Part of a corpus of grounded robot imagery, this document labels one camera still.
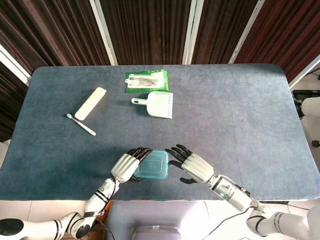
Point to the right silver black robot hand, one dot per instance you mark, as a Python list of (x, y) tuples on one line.
[(197, 167)]

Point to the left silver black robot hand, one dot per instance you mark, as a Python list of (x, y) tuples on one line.
[(123, 166)]

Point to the blue container lid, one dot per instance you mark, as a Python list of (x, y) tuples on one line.
[(152, 165)]

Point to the blue table cloth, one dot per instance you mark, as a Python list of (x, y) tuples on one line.
[(225, 130)]

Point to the white toothbrush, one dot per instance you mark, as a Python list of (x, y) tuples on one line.
[(82, 125)]

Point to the grey robot torso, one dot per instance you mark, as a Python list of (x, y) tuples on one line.
[(160, 212)]

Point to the light green plastic dustpan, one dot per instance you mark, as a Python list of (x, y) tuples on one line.
[(160, 106)]

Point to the cream long cutlery case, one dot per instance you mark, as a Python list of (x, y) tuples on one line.
[(91, 102)]

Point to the green packaged item bag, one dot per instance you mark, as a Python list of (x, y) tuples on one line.
[(147, 81)]

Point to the black caster wheel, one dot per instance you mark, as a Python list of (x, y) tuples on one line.
[(316, 143)]

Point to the white rounded object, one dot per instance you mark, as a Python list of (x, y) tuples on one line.
[(311, 106)]

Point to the brown pleated curtain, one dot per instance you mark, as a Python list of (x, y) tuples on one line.
[(290, 32), (50, 32), (8, 105), (150, 30), (220, 30)]

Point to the black device on floor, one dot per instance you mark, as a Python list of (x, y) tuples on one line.
[(306, 93)]

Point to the grey chest camera housing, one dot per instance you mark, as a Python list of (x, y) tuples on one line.
[(157, 233)]

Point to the white partition frame post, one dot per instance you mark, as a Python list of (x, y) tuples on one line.
[(12, 63), (246, 32), (103, 32), (303, 72), (190, 32)]

